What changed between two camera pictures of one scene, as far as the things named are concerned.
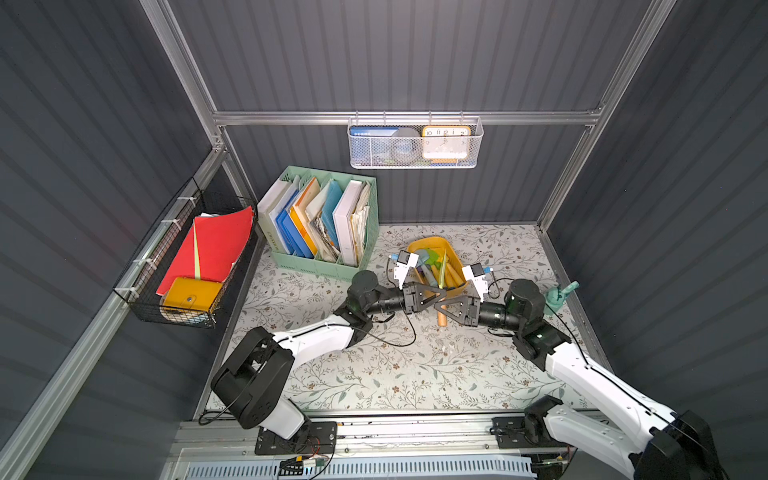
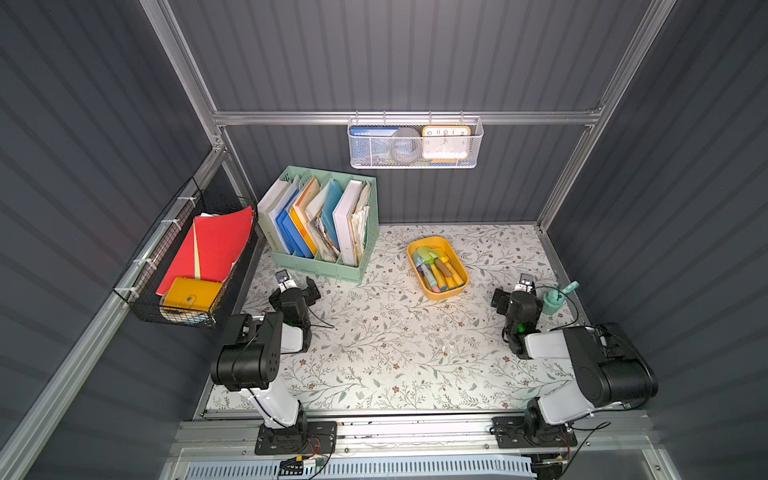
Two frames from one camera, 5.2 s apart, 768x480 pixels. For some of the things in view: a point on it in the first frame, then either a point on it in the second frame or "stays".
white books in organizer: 350,222 stays
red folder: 211,248 stays
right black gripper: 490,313 to 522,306
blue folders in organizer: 294,238 stays
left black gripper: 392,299 to 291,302
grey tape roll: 406,144 stays
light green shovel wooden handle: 442,314 to 429,253
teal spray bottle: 554,297 stays
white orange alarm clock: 446,141 stays
